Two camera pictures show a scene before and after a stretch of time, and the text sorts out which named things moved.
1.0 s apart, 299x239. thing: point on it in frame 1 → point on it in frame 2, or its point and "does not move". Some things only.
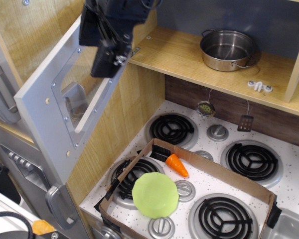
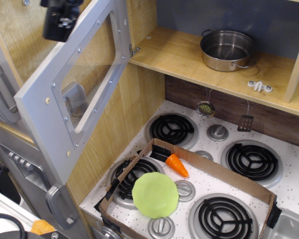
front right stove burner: x=224 y=216 does not move
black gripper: x=126 y=15 → x=61 y=17
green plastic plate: x=155 y=195 does not move
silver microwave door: x=63 y=102 does not move
